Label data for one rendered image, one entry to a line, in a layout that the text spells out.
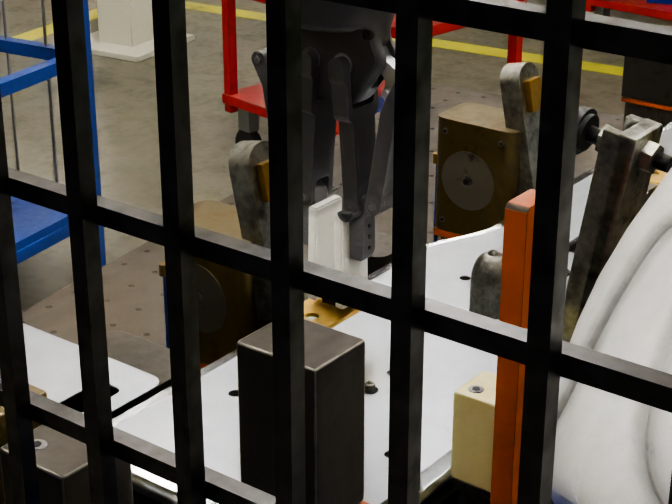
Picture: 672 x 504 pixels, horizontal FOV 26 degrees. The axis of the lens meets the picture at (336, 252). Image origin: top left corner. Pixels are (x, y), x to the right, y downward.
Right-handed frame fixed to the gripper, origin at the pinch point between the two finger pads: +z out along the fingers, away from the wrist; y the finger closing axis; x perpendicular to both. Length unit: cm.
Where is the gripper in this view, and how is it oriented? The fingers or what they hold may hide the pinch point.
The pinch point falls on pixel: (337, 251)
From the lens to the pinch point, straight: 101.1
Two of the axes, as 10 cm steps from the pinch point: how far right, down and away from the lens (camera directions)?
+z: 0.0, 9.2, 4.0
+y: 8.0, 2.4, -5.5
